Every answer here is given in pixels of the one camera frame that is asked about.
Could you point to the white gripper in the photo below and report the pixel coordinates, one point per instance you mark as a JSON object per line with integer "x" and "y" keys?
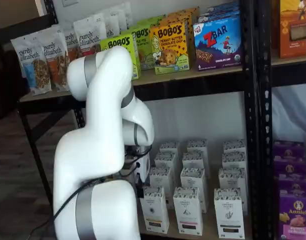
{"x": 144, "y": 170}

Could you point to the white tea box yellow strip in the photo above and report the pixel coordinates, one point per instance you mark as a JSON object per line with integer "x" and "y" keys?
{"x": 160, "y": 177}
{"x": 170, "y": 146}
{"x": 165, "y": 160}
{"x": 154, "y": 212}

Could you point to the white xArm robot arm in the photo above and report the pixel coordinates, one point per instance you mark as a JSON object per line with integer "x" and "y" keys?
{"x": 103, "y": 125}

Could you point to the white tea box pink strip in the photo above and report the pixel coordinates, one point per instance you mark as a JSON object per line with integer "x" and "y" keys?
{"x": 196, "y": 145}
{"x": 188, "y": 212}
{"x": 193, "y": 176}
{"x": 194, "y": 158}

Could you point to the white tea box dark strip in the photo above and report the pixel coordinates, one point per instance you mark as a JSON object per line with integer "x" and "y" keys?
{"x": 234, "y": 145}
{"x": 229, "y": 215}
{"x": 231, "y": 177}
{"x": 234, "y": 158}

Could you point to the black metal shelf rack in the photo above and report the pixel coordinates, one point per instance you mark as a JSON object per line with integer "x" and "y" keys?
{"x": 249, "y": 100}
{"x": 265, "y": 75}

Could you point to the yellow Bobo's peanut butter box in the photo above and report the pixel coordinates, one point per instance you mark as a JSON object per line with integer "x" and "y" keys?
{"x": 168, "y": 50}
{"x": 169, "y": 20}
{"x": 185, "y": 12}

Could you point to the purple Annie's snack box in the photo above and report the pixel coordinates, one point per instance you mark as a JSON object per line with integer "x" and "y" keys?
{"x": 289, "y": 165}
{"x": 295, "y": 217}
{"x": 295, "y": 182}
{"x": 288, "y": 148}

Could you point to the green Bobo's apple pie box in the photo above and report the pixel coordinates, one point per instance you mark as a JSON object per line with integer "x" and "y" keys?
{"x": 143, "y": 37}
{"x": 153, "y": 21}
{"x": 118, "y": 41}

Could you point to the blue Zbar snack box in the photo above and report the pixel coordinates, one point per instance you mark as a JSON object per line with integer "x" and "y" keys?
{"x": 223, "y": 7}
{"x": 218, "y": 45}
{"x": 218, "y": 15}

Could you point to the orange cracker box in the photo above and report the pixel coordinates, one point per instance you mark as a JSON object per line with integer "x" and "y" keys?
{"x": 295, "y": 30}

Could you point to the orange label granola bag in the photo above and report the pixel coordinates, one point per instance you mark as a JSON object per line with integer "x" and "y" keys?
{"x": 59, "y": 65}
{"x": 71, "y": 40}

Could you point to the blue label granola bag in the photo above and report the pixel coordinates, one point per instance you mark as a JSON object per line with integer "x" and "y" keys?
{"x": 30, "y": 65}

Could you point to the white plastic sheet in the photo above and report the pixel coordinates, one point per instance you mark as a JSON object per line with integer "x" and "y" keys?
{"x": 290, "y": 112}

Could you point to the dark brown sofa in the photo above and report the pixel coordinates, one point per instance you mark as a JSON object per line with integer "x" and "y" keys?
{"x": 5, "y": 87}

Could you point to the white granola bag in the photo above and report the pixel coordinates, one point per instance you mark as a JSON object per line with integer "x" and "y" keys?
{"x": 113, "y": 22}
{"x": 125, "y": 15}

